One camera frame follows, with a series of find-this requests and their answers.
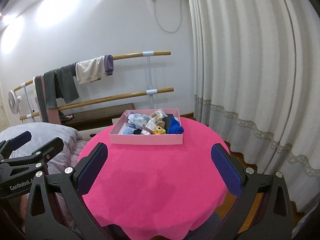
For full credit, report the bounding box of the blue knitted toy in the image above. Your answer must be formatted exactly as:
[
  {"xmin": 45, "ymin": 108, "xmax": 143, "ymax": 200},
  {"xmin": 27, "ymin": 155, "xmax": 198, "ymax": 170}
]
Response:
[{"xmin": 167, "ymin": 117, "xmax": 184, "ymax": 134}]

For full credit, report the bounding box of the pastel organza scrunchie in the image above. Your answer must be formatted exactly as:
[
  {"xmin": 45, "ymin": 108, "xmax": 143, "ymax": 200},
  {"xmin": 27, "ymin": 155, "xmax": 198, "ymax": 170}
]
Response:
[{"xmin": 141, "ymin": 120, "xmax": 157, "ymax": 135}]

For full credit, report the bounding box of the cotton swab bag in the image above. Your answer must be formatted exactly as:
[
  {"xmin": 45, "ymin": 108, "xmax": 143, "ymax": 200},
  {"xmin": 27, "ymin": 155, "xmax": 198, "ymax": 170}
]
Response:
[{"xmin": 149, "ymin": 109, "xmax": 168, "ymax": 123}]

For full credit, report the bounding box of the navy knitted scrunchie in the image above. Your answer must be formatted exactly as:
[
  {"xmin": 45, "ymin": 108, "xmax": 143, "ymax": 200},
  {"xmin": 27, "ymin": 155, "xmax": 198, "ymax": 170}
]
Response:
[{"xmin": 133, "ymin": 129, "xmax": 142, "ymax": 135}]

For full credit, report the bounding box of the beige satin scrunchie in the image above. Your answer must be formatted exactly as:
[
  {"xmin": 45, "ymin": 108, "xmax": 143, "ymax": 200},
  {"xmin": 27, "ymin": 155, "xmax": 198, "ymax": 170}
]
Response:
[{"xmin": 156, "ymin": 120, "xmax": 165, "ymax": 129}]

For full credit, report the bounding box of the grey pink towel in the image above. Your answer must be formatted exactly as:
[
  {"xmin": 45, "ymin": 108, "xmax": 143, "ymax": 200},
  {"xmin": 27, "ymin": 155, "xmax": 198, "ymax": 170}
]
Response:
[{"xmin": 33, "ymin": 70, "xmax": 61, "ymax": 125}]

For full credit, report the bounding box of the white fan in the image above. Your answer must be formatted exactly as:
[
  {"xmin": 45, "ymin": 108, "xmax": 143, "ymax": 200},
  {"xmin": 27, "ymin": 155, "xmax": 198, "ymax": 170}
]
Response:
[{"xmin": 8, "ymin": 90, "xmax": 22, "ymax": 114}]

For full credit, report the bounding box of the white storage drawer left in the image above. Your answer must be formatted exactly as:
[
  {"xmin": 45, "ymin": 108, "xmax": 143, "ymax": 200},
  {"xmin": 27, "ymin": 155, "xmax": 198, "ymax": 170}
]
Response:
[{"xmin": 77, "ymin": 125, "xmax": 113, "ymax": 141}]

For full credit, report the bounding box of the dark green towel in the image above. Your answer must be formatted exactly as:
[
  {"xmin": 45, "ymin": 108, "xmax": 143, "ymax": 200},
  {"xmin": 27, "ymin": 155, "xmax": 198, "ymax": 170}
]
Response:
[{"xmin": 53, "ymin": 63, "xmax": 79, "ymax": 104}]

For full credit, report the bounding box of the pink tablecloth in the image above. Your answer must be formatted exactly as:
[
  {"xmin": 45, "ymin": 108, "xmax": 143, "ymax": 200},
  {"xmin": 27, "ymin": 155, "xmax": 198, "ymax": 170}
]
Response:
[{"xmin": 80, "ymin": 118, "xmax": 227, "ymax": 239}]

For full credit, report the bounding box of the light blue sock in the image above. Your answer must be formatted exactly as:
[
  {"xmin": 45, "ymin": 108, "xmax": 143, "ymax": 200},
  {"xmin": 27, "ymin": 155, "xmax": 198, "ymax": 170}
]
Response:
[{"xmin": 123, "ymin": 128, "xmax": 134, "ymax": 135}]

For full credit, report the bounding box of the cream garment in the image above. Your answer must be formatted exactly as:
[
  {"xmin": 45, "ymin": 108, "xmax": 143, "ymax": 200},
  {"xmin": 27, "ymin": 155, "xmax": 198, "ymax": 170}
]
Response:
[{"xmin": 75, "ymin": 56, "xmax": 107, "ymax": 85}]

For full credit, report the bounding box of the light blue patterned cloth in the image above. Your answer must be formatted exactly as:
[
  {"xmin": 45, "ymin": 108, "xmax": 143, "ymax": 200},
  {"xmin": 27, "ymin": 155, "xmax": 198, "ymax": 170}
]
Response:
[{"xmin": 127, "ymin": 113, "xmax": 150, "ymax": 129}]

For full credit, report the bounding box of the purple garment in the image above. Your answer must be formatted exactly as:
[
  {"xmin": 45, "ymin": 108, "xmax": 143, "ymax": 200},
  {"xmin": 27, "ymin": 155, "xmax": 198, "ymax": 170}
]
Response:
[{"xmin": 104, "ymin": 55, "xmax": 114, "ymax": 76}]

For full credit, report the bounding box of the yellow crocheted fish toy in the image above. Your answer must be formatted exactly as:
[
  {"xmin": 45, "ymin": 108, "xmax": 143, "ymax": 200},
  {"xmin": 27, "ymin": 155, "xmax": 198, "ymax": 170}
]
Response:
[{"xmin": 153, "ymin": 126, "xmax": 166, "ymax": 135}]

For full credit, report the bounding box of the pink shallow box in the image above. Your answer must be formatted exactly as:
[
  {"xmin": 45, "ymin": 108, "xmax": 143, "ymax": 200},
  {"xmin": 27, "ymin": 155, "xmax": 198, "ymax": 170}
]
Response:
[{"xmin": 108, "ymin": 109, "xmax": 183, "ymax": 145}]

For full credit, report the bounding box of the wooden ballet barre rack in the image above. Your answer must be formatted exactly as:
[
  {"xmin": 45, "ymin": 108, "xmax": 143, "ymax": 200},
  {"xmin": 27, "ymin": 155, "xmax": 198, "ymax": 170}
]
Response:
[{"xmin": 13, "ymin": 51, "xmax": 174, "ymax": 122}]

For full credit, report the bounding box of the white curtain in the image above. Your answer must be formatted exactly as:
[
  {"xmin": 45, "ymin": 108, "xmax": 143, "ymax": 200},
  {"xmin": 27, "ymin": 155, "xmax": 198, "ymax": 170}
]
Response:
[{"xmin": 188, "ymin": 0, "xmax": 319, "ymax": 212}]

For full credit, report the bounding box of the white power cable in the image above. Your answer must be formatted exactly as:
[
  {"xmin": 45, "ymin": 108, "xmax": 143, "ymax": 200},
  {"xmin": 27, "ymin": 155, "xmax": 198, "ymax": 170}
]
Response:
[{"xmin": 151, "ymin": 0, "xmax": 184, "ymax": 34}]

